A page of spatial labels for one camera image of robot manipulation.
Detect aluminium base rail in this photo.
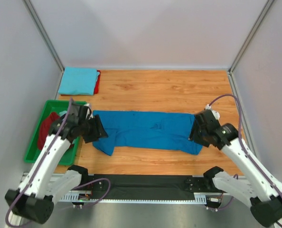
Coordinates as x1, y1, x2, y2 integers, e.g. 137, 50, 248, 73
17, 172, 278, 197

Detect aluminium frame post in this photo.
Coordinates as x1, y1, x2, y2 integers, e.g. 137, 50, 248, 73
22, 0, 66, 71
228, 0, 278, 73

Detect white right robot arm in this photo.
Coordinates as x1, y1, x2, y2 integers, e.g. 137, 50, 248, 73
189, 109, 282, 228

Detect green plastic bin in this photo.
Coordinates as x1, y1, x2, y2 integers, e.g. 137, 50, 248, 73
24, 100, 81, 166

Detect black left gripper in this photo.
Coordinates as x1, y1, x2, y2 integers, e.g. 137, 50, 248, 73
79, 114, 109, 143

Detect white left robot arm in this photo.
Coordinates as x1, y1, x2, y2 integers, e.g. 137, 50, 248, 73
5, 107, 108, 227

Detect grey slotted cable duct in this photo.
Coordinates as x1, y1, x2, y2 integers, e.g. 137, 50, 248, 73
59, 191, 222, 205

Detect dark red t shirt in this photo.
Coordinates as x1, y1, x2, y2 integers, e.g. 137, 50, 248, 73
37, 112, 65, 151

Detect right aluminium frame post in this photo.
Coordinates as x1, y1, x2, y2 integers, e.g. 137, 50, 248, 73
228, 0, 278, 73

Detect folded light blue t shirt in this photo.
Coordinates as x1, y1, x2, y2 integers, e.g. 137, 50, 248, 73
57, 66, 101, 96

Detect left aluminium frame post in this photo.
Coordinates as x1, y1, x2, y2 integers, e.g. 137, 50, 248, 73
22, 0, 66, 71

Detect folded red t shirt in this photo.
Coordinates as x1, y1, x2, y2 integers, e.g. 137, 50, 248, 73
60, 70, 102, 96

